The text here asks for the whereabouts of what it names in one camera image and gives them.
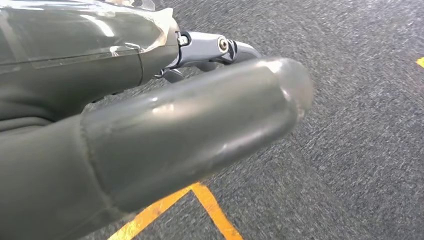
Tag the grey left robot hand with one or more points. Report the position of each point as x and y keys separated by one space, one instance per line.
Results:
x=99 y=149

